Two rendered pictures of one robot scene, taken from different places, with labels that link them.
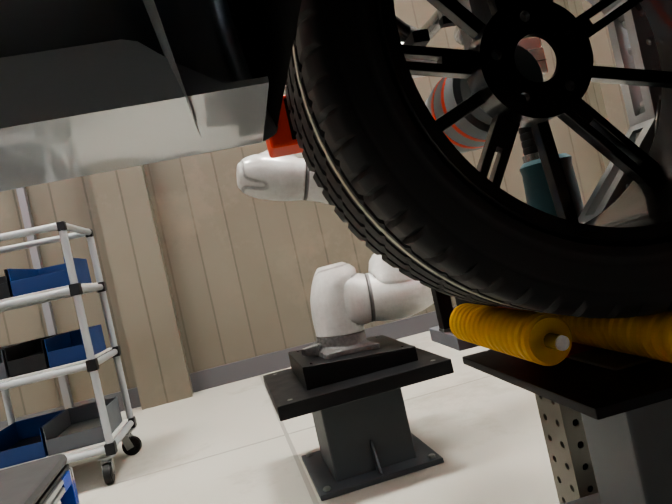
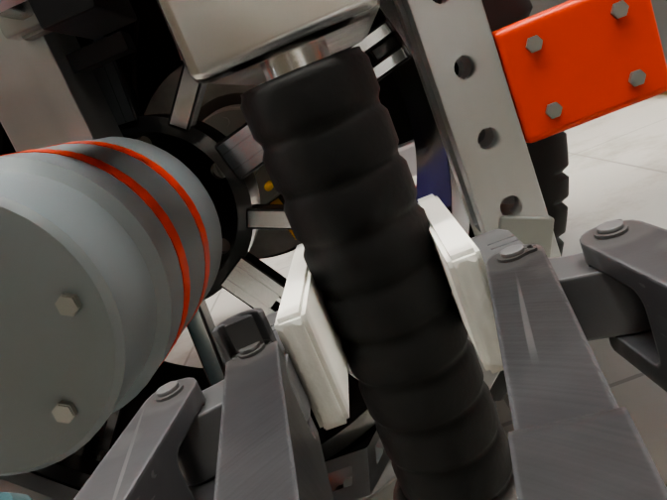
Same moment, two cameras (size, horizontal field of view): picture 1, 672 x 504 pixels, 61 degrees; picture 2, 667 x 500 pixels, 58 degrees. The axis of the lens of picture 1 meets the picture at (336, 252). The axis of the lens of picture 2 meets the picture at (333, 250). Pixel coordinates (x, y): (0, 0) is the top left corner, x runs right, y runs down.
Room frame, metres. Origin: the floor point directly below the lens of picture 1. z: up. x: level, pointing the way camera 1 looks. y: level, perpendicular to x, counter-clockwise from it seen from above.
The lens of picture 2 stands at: (1.23, -0.05, 0.89)
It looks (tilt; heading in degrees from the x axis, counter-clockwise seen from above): 14 degrees down; 196
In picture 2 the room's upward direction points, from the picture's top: 22 degrees counter-clockwise
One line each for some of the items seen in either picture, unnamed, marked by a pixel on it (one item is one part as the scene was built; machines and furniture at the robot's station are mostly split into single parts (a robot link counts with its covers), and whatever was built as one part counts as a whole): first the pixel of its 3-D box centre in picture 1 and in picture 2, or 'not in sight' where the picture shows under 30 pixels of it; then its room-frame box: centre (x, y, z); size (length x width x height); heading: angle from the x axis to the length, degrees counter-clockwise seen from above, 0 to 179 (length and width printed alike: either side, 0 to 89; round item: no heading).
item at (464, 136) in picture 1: (477, 102); (75, 270); (0.94, -0.28, 0.85); 0.21 x 0.14 x 0.14; 9
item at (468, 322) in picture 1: (501, 329); not in sight; (0.75, -0.19, 0.51); 0.29 x 0.06 x 0.06; 9
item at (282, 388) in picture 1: (357, 414); not in sight; (1.78, 0.05, 0.15); 0.50 x 0.50 x 0.30; 12
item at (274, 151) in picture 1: (296, 124); (563, 63); (0.81, 0.02, 0.85); 0.09 x 0.08 x 0.07; 99
